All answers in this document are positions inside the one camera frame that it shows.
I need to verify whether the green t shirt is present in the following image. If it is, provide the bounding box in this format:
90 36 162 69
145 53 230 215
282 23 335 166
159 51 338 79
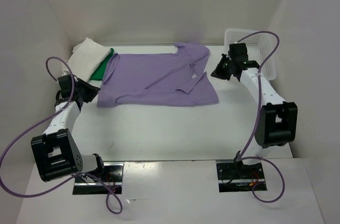
90 48 115 81

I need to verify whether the white t shirt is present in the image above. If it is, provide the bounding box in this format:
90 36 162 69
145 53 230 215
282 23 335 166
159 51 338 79
66 38 112 82

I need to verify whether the lavender t shirt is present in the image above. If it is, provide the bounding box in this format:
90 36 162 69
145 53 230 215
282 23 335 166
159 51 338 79
97 42 218 108

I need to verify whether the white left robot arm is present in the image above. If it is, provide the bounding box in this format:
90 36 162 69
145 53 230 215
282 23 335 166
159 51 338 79
31 76 106 182

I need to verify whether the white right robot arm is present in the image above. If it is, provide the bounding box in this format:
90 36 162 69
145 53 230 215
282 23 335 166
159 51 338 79
211 54 298 178

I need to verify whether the white plastic basket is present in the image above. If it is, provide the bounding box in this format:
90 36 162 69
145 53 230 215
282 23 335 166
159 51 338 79
224 29 277 81

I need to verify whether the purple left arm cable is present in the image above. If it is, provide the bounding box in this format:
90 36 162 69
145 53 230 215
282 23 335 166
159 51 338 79
0 56 123 213

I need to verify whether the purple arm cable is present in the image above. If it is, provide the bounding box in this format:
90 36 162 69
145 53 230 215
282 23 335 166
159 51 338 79
0 56 123 213
233 30 287 203

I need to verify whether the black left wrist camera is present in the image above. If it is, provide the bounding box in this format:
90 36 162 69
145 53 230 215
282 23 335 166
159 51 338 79
57 74 77 92

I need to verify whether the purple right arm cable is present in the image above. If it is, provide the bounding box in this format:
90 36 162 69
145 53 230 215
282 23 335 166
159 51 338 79
233 30 287 203

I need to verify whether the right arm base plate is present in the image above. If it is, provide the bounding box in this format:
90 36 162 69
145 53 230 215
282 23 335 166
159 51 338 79
216 160 267 193

